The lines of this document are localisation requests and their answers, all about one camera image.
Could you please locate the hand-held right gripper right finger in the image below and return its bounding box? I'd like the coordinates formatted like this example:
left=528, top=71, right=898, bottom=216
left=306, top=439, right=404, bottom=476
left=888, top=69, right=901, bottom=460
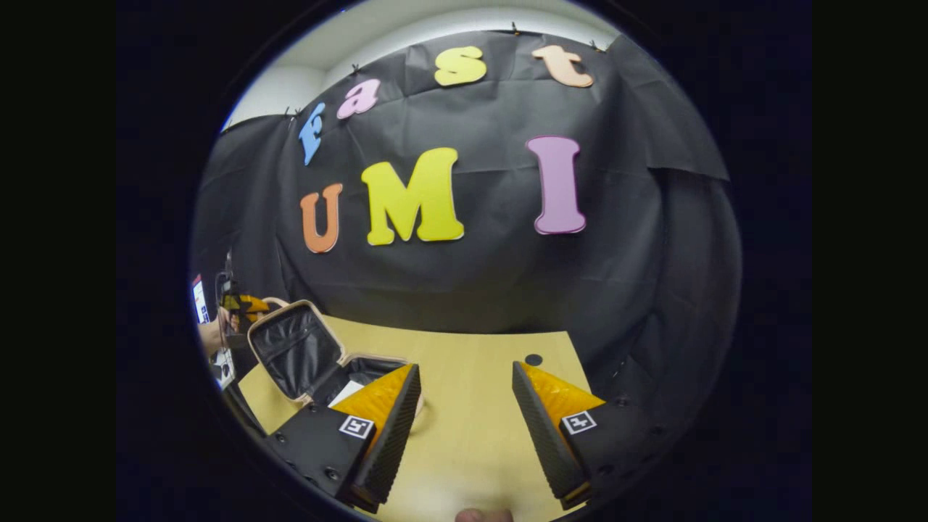
left=511, top=360, right=653, bottom=510

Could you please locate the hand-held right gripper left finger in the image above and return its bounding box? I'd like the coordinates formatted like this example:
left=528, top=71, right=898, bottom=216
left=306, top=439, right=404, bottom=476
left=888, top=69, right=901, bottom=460
left=267, top=362, right=423, bottom=514

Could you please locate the white device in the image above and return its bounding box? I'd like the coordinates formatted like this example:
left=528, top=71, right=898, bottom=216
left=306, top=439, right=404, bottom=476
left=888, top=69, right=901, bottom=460
left=212, top=348, right=238, bottom=390

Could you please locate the beige suitcase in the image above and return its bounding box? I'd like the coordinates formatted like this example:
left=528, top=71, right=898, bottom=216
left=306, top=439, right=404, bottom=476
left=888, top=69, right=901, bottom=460
left=246, top=299, right=428, bottom=436

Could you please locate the computer monitor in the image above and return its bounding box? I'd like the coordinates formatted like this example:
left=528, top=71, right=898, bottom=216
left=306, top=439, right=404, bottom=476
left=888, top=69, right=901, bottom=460
left=191, top=274, right=210, bottom=325

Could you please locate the white conical tube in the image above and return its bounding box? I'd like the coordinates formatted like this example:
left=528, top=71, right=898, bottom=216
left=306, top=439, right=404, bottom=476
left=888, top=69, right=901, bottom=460
left=328, top=380, right=365, bottom=407

